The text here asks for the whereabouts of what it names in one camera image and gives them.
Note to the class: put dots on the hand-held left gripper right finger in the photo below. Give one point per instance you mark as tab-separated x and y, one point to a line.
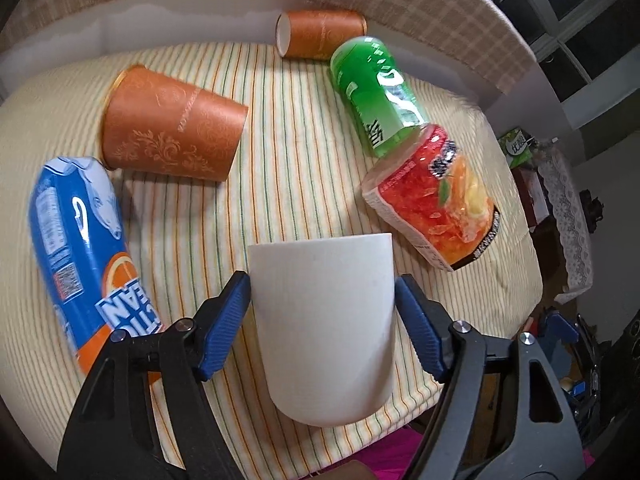
419	327

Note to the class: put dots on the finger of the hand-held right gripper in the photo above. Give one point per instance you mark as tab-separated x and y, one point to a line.
557	332

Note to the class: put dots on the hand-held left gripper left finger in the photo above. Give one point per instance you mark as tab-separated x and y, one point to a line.
226	322

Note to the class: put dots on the white cup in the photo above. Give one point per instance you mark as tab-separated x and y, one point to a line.
322	330

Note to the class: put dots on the large orange paper cup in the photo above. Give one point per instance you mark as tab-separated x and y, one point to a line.
175	125

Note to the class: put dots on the small orange paper cup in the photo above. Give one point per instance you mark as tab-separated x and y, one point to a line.
322	34

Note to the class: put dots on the white lace cloth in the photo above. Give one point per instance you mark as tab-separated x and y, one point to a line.
567	220

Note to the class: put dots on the pink cloth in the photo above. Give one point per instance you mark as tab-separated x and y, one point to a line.
385	452

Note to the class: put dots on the blue orange drink can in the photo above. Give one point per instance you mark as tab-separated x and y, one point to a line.
75	260

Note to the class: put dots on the striped tablecloth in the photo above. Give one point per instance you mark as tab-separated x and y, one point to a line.
295	160

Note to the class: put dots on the green snack packet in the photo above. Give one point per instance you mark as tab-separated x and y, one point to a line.
517	144

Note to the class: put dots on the green soda can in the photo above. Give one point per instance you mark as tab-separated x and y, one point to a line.
372	90

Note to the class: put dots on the window frame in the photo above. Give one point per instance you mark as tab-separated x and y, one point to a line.
575	15

